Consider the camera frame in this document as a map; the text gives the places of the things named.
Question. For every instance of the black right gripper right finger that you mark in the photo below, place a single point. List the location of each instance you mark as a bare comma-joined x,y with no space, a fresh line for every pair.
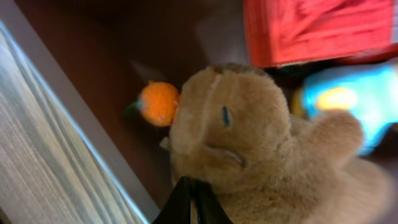
209,210

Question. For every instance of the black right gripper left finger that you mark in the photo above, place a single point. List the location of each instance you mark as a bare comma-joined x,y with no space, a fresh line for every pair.
177,208

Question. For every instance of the brown plush toy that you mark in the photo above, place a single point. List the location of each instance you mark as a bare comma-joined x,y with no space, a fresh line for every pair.
233,130

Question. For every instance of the red toy fire truck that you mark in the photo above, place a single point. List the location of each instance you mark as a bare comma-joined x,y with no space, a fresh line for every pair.
280,32

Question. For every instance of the orange duck toy blue hat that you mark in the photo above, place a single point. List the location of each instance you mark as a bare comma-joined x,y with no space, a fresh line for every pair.
369,92

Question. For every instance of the orange fruit on plush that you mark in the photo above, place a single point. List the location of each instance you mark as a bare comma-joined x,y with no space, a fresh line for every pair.
157,103

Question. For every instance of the white box with pink interior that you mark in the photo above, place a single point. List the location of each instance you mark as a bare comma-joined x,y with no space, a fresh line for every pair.
95,56

